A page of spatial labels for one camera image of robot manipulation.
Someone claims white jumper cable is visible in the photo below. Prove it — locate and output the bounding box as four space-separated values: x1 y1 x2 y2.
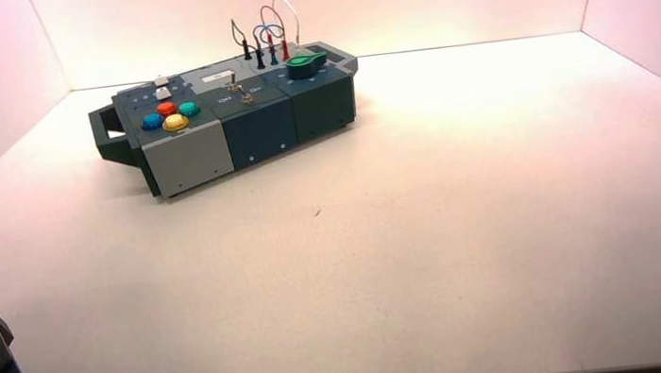
271 0 305 52

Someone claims dark teal control box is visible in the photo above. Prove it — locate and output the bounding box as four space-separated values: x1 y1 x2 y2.
82 35 373 207

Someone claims yellow round push button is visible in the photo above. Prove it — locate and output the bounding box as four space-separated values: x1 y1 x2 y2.
161 111 192 135

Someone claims blue round push button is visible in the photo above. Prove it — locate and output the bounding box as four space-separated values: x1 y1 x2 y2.
139 111 165 132

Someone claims blue jumper cable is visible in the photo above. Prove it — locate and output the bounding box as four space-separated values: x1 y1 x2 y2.
251 22 289 69

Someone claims red jumper cable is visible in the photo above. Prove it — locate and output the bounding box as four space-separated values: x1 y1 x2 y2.
258 2 292 64

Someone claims green rotary knob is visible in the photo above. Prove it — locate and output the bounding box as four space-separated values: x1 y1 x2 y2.
284 50 331 83

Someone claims black jumper cable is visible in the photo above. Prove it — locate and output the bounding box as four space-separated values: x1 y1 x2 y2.
229 14 266 74

